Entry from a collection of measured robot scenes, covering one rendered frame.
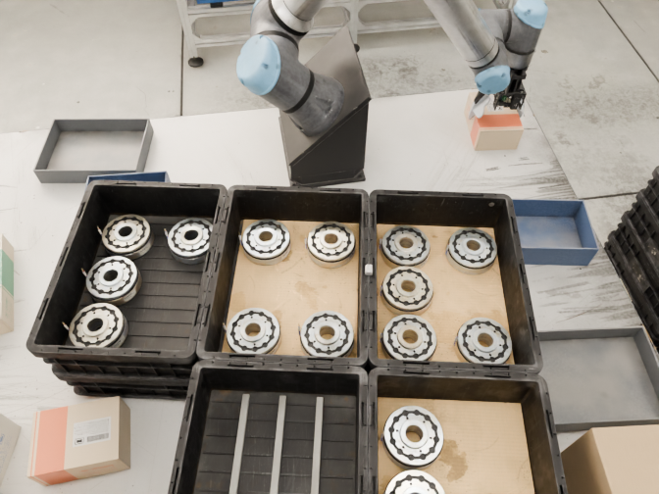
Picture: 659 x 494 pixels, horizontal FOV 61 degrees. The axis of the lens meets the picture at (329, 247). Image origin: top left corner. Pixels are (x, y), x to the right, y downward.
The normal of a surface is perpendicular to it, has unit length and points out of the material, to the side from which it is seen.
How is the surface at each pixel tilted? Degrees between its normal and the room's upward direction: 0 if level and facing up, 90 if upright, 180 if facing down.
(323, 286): 0
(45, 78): 0
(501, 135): 90
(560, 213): 90
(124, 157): 0
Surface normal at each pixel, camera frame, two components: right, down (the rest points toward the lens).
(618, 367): 0.00, -0.58
